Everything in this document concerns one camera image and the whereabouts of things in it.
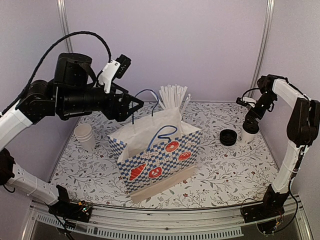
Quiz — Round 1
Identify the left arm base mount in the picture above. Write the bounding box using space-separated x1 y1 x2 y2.
48 185 93 223

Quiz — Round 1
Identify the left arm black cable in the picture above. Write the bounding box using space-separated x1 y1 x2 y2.
0 31 112 113

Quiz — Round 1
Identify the stack of white paper cups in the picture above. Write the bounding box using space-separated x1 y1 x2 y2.
73 123 96 153

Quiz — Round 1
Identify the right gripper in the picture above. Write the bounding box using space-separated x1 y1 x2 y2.
243 91 277 128

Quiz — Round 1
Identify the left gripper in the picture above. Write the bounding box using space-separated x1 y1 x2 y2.
60 82 145 122

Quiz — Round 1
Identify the black plastic cup lid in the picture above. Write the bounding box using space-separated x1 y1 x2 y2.
243 127 259 135

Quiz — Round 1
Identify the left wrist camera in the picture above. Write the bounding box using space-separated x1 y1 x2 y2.
97 54 132 94

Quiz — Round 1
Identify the stack of black lids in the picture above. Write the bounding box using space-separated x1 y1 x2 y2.
219 129 238 146

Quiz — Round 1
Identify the aluminium frame post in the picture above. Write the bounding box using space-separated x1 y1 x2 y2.
249 0 275 89
56 0 73 53

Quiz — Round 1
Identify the bundle of white wrapped straws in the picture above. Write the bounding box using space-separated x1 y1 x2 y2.
158 84 191 114

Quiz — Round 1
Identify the white paper coffee cup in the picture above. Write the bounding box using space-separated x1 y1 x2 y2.
240 130 256 144

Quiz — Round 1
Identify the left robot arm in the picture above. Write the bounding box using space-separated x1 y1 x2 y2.
0 53 144 218

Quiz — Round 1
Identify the front aluminium rail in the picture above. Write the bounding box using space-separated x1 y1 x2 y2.
22 198 315 240

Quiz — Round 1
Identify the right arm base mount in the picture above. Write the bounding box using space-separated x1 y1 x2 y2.
240 198 285 235

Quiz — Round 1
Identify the left aluminium frame post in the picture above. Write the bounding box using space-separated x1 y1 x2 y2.
56 0 73 53

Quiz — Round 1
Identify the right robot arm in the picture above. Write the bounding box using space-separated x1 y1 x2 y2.
237 74 320 218

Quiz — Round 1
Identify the right aluminium frame post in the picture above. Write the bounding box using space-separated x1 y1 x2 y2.
249 0 275 89

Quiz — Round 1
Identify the floral table mat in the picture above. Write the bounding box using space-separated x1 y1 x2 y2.
50 102 278 209

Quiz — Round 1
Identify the checkered paper takeout bag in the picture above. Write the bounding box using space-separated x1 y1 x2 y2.
108 107 202 204

